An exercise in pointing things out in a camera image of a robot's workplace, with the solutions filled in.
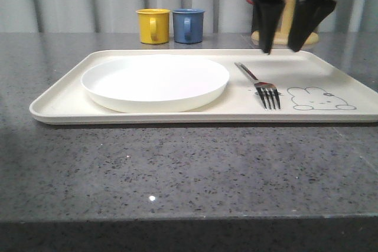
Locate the white round plate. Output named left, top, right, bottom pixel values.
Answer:
left=81, top=54, right=230, bottom=113

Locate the blue mug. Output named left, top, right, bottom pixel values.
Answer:
left=172, top=8, right=204, bottom=44

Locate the silver fork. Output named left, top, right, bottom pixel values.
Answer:
left=234, top=63, right=281, bottom=110

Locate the wooden mug tree stand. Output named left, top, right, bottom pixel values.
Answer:
left=251, top=0, right=319, bottom=47

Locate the yellow mug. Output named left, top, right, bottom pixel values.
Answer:
left=136, top=8, right=171, bottom=44

